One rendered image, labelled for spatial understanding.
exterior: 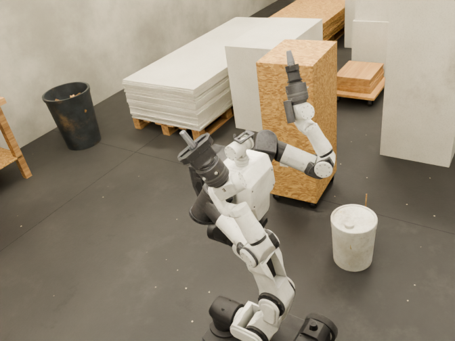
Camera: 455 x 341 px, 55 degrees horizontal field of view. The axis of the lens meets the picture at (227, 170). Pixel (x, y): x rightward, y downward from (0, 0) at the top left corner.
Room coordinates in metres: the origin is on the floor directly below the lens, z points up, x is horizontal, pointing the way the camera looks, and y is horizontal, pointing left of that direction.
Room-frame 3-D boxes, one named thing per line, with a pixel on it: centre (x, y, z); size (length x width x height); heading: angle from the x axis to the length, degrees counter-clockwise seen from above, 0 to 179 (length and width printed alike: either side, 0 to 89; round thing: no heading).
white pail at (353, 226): (2.18, -0.78, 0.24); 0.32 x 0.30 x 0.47; 142
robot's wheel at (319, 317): (1.58, -0.39, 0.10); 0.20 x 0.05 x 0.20; 52
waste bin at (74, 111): (4.67, 1.63, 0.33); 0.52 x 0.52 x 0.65
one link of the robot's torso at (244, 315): (1.55, -0.01, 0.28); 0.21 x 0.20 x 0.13; 52
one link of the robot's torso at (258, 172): (1.54, -0.02, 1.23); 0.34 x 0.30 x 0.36; 142
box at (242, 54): (4.60, -0.73, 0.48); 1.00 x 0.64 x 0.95; 142
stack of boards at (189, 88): (5.45, -0.13, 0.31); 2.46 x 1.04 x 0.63; 142
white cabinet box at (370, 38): (5.43, -2.27, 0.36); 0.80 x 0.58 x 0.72; 142
